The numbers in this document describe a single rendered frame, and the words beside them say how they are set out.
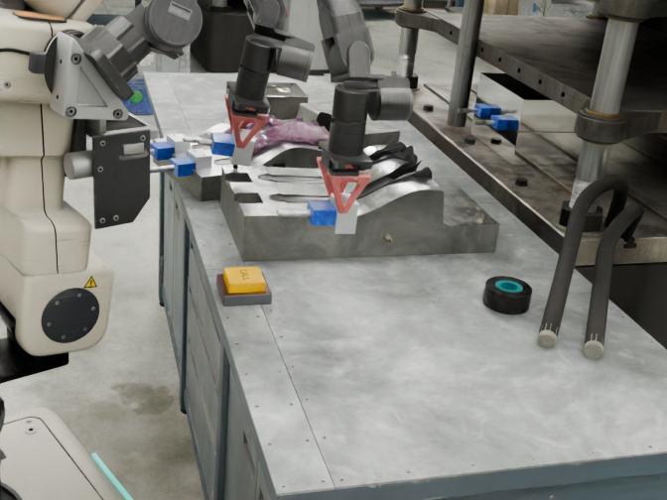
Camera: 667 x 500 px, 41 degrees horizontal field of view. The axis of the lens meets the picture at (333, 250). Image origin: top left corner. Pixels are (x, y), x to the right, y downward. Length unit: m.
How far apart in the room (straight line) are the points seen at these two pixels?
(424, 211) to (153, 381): 1.30
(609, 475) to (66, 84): 0.91
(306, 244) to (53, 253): 0.44
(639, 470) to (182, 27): 0.88
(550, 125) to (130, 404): 1.39
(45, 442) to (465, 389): 1.04
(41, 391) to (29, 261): 1.23
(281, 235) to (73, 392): 1.24
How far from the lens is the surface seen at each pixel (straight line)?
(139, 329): 3.00
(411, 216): 1.67
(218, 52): 6.27
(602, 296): 1.56
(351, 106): 1.42
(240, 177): 1.79
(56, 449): 2.03
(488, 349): 1.43
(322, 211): 1.47
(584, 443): 1.27
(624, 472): 1.29
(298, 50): 1.65
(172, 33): 1.32
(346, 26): 1.42
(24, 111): 1.47
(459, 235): 1.73
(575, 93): 2.13
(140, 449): 2.47
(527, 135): 2.35
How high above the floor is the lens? 1.50
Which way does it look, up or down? 24 degrees down
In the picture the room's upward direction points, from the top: 6 degrees clockwise
